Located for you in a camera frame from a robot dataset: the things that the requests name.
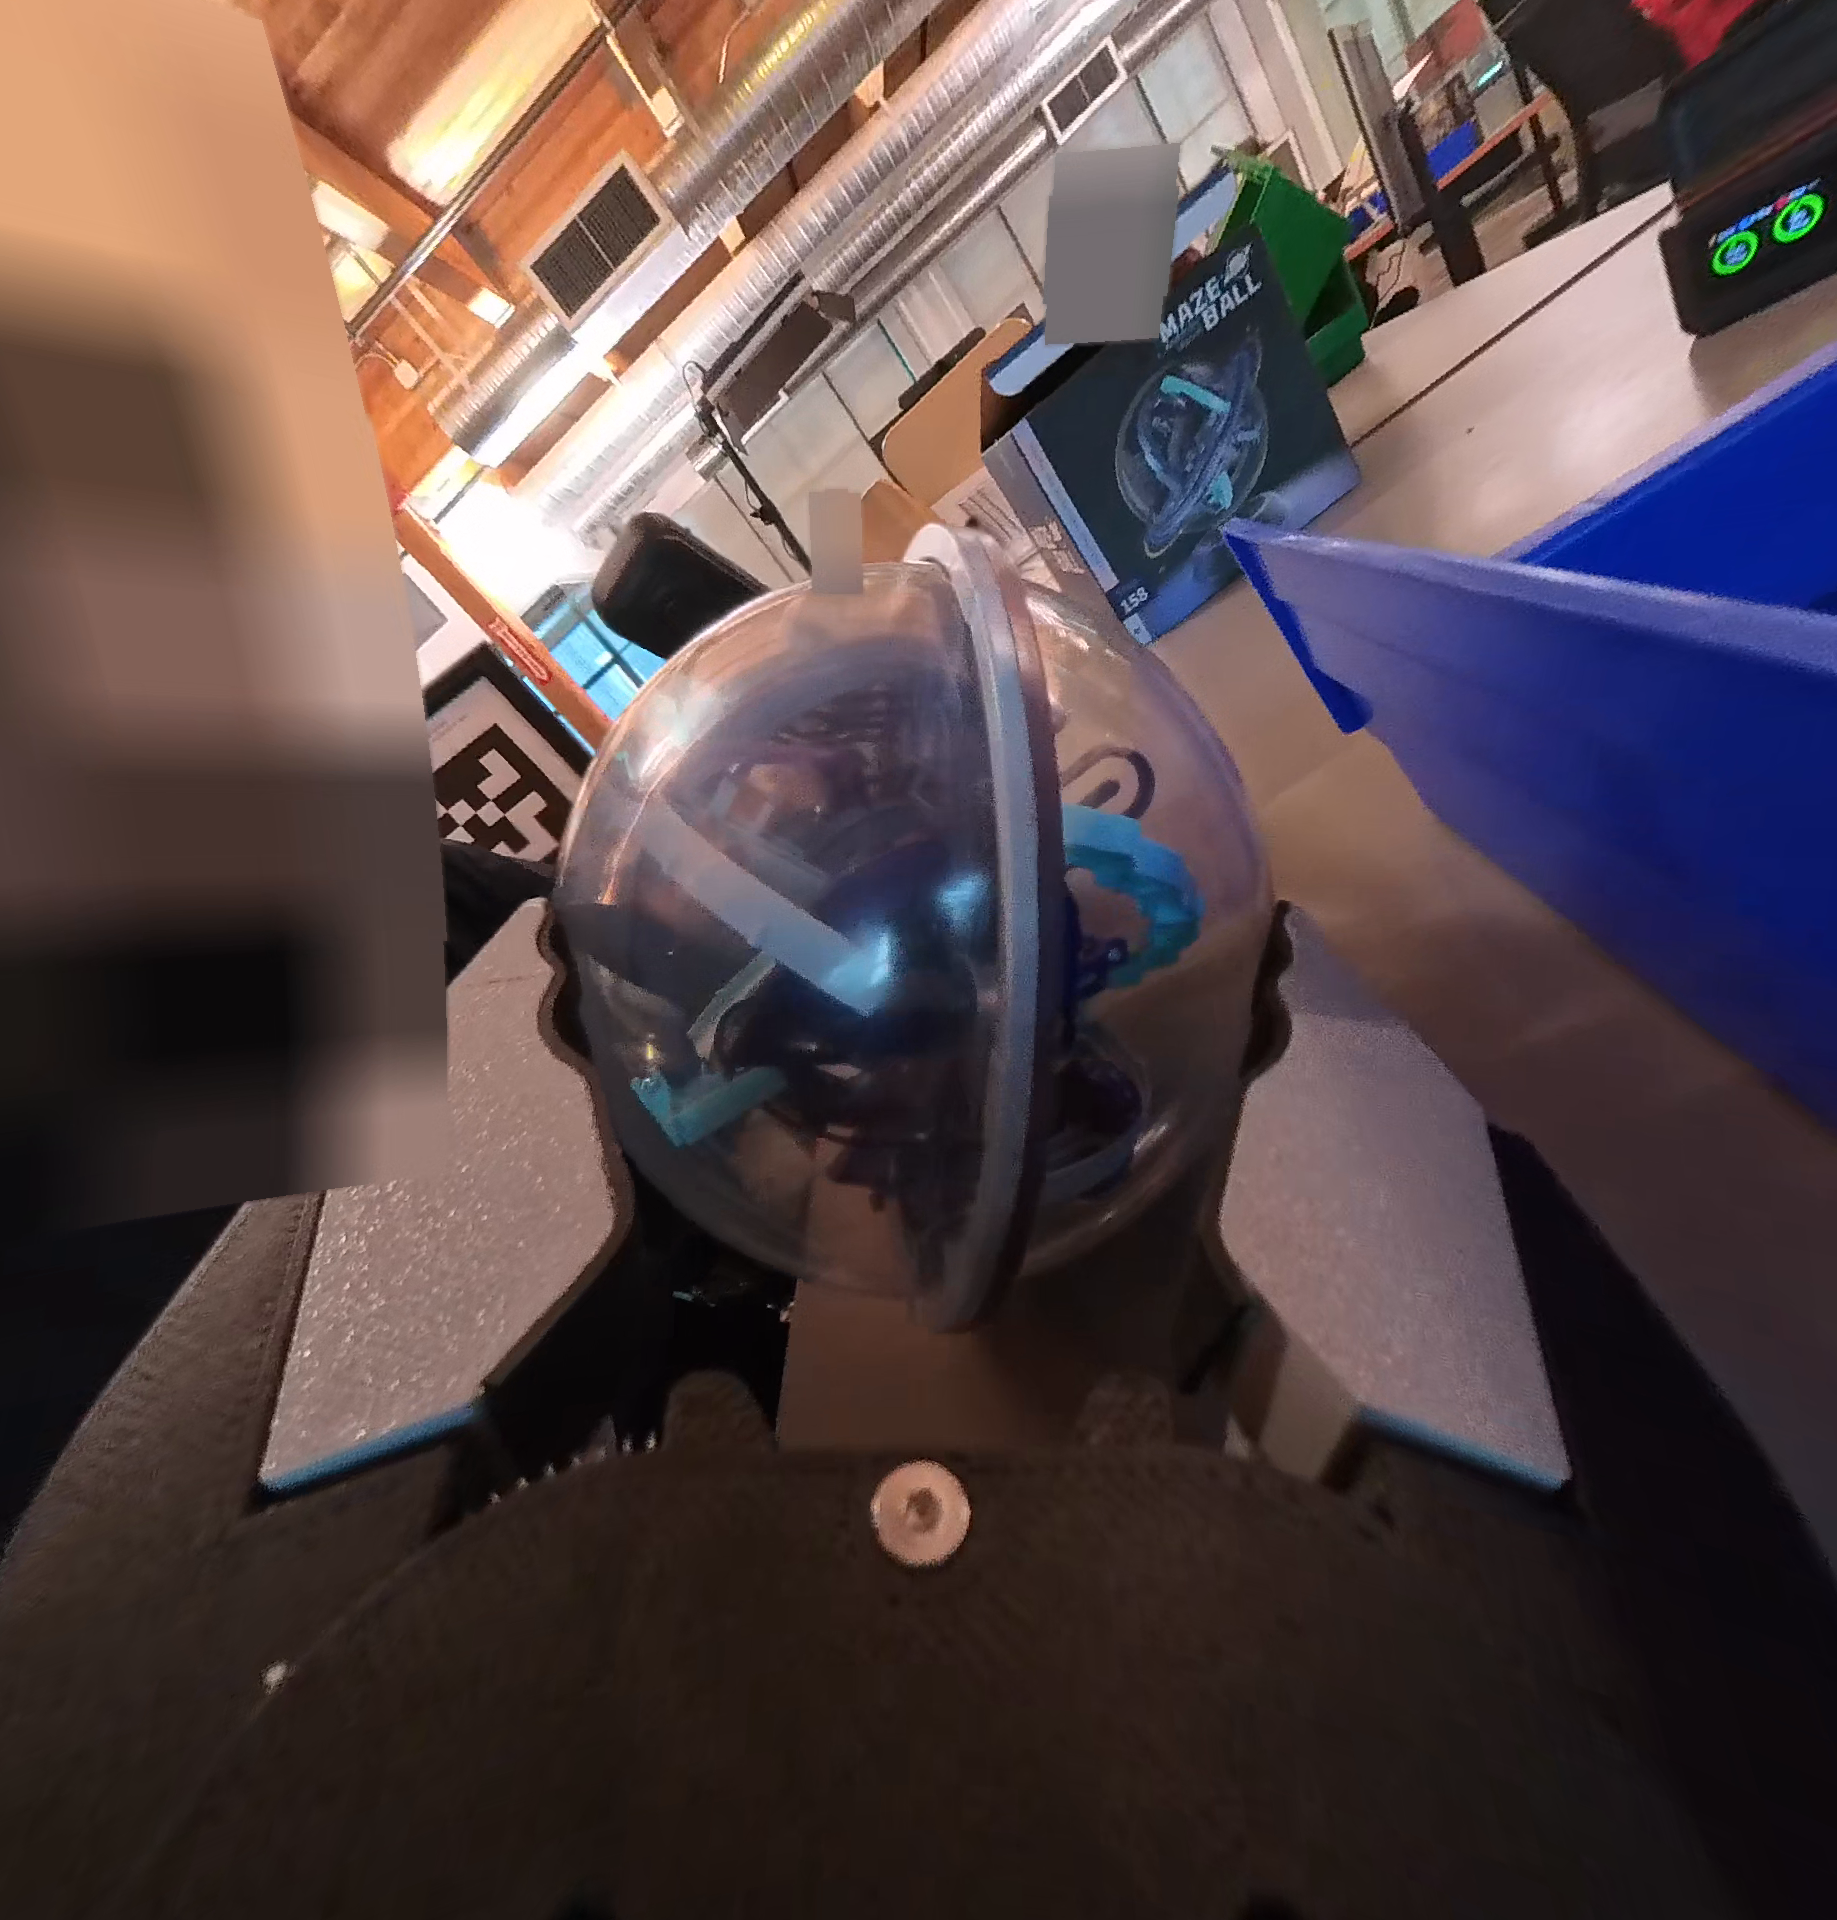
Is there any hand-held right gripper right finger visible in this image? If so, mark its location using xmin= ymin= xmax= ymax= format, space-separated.
xmin=1206 ymin=907 xmax=1574 ymax=1491

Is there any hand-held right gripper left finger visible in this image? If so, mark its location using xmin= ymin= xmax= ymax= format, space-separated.
xmin=257 ymin=901 xmax=634 ymax=1502

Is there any clear plastic maze ball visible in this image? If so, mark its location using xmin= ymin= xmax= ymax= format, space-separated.
xmin=551 ymin=524 xmax=1281 ymax=1340

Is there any dark maze ball box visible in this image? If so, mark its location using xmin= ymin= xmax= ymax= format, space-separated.
xmin=991 ymin=240 xmax=1364 ymax=649

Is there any blue plastic bin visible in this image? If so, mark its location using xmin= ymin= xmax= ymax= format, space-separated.
xmin=1225 ymin=322 xmax=1837 ymax=1160

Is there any black monitor on stand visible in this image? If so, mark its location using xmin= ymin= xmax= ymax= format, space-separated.
xmin=685 ymin=275 xmax=860 ymax=561

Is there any brown cardboard sheet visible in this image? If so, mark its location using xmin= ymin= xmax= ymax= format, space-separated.
xmin=877 ymin=314 xmax=1035 ymax=521

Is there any ceiling air vent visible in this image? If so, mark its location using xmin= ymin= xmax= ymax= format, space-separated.
xmin=524 ymin=163 xmax=668 ymax=321

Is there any green plastic bin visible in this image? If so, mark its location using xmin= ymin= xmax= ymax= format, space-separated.
xmin=1210 ymin=146 xmax=1364 ymax=390

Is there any black device with green lights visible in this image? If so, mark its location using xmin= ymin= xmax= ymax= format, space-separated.
xmin=1656 ymin=27 xmax=1837 ymax=340

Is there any silver ventilation duct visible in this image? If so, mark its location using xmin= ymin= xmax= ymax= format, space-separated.
xmin=439 ymin=0 xmax=1221 ymax=461

